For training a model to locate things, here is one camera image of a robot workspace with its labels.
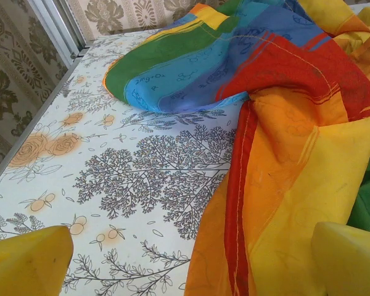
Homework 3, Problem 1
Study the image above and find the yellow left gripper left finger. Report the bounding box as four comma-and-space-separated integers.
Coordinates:
0, 225, 73, 296

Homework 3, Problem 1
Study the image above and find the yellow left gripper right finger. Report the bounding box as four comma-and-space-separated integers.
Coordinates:
311, 221, 370, 296

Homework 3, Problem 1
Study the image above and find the aluminium frame post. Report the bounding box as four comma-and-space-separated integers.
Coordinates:
27, 0, 89, 69

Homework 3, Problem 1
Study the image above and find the rainbow striped jacket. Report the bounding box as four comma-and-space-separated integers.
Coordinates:
102, 0, 370, 296

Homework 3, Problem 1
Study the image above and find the aluminium table side rail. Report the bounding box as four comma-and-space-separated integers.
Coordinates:
0, 46, 90, 194

